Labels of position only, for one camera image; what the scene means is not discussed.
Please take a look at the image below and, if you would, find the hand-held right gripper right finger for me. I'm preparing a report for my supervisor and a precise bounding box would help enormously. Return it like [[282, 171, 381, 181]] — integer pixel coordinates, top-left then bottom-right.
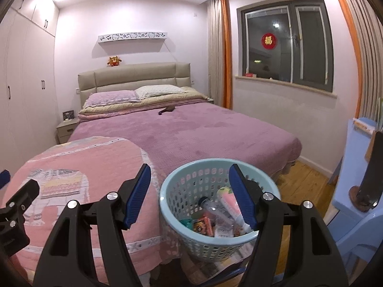
[[229, 163, 349, 287]]

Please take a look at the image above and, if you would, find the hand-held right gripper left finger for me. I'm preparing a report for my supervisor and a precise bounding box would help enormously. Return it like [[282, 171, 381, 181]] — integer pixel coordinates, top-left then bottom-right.
[[32, 163, 152, 287]]

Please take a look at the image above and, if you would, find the pink label bottle white cap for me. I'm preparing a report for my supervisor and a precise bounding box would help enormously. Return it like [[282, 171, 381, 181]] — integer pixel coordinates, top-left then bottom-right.
[[217, 186, 253, 235]]

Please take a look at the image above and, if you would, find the clear plastic bottle dark cap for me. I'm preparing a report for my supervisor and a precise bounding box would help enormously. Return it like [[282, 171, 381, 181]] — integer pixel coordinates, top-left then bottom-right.
[[199, 196, 237, 231]]

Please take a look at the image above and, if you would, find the light blue plastic basket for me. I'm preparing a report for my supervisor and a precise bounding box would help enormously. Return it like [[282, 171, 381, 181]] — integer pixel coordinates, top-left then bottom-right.
[[159, 157, 282, 264]]

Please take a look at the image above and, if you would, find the blue snack box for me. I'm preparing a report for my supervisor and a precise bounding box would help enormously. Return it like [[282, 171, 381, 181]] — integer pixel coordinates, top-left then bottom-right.
[[191, 217, 216, 237]]

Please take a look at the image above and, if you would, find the pink patterned blanket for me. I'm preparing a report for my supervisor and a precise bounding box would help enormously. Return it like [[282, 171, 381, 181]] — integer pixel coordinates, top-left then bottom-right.
[[1, 136, 180, 286]]

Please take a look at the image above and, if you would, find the beige nightstand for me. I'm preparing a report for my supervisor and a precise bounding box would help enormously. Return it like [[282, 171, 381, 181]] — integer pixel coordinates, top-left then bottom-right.
[[57, 118, 81, 144]]

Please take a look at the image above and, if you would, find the purple bed cover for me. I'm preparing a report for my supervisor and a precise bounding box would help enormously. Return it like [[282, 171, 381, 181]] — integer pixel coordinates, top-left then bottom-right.
[[67, 102, 303, 183]]

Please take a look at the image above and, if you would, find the beige folded quilt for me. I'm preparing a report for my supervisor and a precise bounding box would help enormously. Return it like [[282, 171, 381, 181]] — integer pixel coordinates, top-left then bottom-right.
[[78, 87, 214, 121]]

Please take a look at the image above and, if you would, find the white wardrobe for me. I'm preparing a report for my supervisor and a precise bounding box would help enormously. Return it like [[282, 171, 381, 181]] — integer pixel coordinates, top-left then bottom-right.
[[0, 0, 60, 168]]

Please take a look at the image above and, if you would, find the purple pillow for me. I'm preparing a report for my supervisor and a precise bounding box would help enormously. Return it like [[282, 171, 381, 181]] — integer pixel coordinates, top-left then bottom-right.
[[84, 90, 140, 108]]

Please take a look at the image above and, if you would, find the white patterned pillow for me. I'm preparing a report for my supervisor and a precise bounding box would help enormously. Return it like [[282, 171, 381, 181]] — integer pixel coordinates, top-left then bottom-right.
[[134, 85, 188, 99]]

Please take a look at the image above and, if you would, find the light blue plastic furniture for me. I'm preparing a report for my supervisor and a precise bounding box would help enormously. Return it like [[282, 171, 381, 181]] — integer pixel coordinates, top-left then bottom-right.
[[327, 117, 383, 276]]

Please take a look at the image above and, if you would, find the white window sill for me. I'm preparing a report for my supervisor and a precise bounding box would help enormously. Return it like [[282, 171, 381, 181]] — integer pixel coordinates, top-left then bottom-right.
[[235, 75, 338, 99]]

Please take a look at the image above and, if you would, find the beige padded headboard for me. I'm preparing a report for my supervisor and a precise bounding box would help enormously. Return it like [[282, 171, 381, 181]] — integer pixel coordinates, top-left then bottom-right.
[[78, 62, 191, 110]]

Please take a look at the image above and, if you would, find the dark object with wooden base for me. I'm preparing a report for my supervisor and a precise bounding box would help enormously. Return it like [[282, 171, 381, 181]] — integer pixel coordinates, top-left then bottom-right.
[[349, 132, 381, 213]]

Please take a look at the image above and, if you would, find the beige and orange curtain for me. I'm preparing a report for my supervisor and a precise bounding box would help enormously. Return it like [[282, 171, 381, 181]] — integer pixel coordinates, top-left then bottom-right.
[[207, 0, 233, 110], [329, 0, 383, 123]]

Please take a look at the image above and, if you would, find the round red window decoration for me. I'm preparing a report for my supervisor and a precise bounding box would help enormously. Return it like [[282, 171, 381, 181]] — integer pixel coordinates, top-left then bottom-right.
[[261, 33, 276, 49]]

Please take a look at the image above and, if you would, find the grey framed window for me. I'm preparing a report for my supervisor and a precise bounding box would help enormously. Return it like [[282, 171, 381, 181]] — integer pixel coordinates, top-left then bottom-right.
[[236, 0, 334, 93]]

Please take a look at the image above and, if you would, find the white wall shelf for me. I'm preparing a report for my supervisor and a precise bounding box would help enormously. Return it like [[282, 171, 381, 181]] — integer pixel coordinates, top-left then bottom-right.
[[98, 31, 167, 44]]

